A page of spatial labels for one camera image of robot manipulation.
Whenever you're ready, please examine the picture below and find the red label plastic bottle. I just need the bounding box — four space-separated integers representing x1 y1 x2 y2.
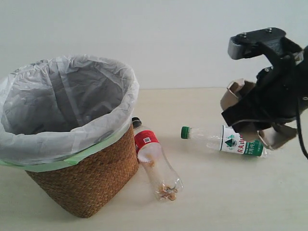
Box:
132 117 183 201

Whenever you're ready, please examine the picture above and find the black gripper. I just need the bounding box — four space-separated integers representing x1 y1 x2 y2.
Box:
221 44 308 140

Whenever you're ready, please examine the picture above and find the white plastic bin liner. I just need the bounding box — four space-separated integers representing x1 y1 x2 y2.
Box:
0 55 140 172

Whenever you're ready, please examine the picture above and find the grey cardboard pulp tray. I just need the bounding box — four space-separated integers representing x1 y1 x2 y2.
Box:
220 78 297 150

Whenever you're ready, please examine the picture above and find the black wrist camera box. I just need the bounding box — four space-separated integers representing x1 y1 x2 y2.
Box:
228 27 286 60

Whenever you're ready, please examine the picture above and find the woven wicker waste basket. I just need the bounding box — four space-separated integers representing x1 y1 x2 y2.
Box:
27 127 138 218

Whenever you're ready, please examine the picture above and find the green label water bottle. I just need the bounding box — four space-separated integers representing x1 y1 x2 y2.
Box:
180 125 270 157

